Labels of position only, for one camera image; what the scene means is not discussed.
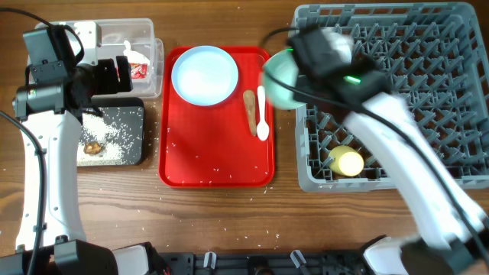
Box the brown food scrap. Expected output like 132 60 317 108
83 141 103 155

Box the grey-blue dishwasher rack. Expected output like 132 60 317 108
292 2 488 193

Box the white rice pile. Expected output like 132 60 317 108
76 107 144 167

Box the black waste tray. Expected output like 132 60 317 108
74 97 145 167

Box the yellow plastic cup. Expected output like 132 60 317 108
329 145 364 176

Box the large pale blue plate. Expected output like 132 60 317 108
171 46 239 107

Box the pale green bowl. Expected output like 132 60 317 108
262 49 304 110

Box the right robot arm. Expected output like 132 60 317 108
262 26 488 274

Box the red plastic tray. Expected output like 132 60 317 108
158 46 275 189

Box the brown root vegetable piece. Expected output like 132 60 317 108
243 90 257 136

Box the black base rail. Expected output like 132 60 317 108
160 250 371 275

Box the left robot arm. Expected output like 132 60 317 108
1 21 159 274

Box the white plastic spoon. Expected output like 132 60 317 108
257 86 270 141

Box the clear plastic waste bin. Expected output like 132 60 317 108
25 18 165 100

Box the white crumpled tissue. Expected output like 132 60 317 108
123 40 150 65

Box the red snack wrapper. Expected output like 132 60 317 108
130 63 147 79

